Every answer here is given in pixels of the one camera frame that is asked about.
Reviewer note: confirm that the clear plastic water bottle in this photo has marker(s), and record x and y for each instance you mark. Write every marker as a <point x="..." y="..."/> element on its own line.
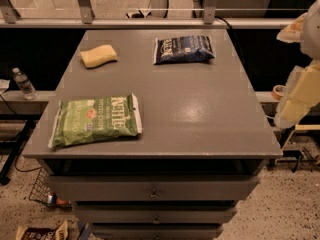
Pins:
<point x="24" y="84"/>

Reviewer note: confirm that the brown chip bag on floor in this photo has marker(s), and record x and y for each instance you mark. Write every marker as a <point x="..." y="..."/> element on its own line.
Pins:
<point x="29" y="233"/>

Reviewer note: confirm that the green jalapeno chip bag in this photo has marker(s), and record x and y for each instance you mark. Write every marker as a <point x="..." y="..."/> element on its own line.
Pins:
<point x="94" y="120"/>

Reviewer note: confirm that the blue chip bag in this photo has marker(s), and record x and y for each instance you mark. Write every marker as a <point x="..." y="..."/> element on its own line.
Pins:
<point x="183" y="49"/>

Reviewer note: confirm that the tape roll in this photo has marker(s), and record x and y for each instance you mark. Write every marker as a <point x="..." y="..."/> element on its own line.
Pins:
<point x="278" y="92"/>

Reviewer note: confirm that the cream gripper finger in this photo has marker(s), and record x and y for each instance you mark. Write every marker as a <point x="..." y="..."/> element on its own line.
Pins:
<point x="293" y="33"/>

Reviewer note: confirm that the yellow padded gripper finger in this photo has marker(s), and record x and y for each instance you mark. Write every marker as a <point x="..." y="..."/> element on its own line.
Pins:
<point x="301" y="94"/>

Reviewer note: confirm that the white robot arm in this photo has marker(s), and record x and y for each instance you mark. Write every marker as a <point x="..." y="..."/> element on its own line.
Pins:
<point x="310" y="45"/>

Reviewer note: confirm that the grey drawer cabinet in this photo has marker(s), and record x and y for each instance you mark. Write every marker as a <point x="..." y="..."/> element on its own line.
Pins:
<point x="204" y="140"/>

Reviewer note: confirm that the yellow sponge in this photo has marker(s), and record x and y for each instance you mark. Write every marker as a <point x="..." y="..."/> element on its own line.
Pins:
<point x="98" y="56"/>

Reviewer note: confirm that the metal railing frame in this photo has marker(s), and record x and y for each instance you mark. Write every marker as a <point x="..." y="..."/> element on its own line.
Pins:
<point x="44" y="14"/>

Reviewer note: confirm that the wire basket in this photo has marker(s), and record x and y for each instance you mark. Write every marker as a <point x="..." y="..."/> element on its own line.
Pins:
<point x="40" y="192"/>

